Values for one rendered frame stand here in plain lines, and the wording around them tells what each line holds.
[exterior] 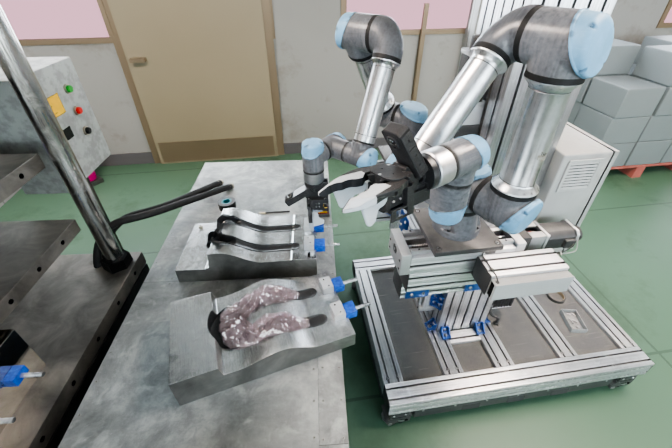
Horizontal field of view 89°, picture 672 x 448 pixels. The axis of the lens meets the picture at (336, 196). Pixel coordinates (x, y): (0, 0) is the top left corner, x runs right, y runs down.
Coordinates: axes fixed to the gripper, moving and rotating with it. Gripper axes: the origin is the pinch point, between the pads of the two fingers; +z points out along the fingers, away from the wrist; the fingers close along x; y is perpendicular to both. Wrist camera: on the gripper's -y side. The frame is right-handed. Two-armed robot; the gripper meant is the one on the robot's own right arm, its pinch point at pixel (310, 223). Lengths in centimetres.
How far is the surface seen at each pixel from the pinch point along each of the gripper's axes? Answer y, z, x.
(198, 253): -41.8, 4.6, -9.6
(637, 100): 270, 11, 159
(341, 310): 9.5, 2.4, -39.2
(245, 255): -22.8, 0.4, -15.9
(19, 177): -80, -35, -18
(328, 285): 5.9, 2.6, -29.1
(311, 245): 0.5, -0.7, -13.3
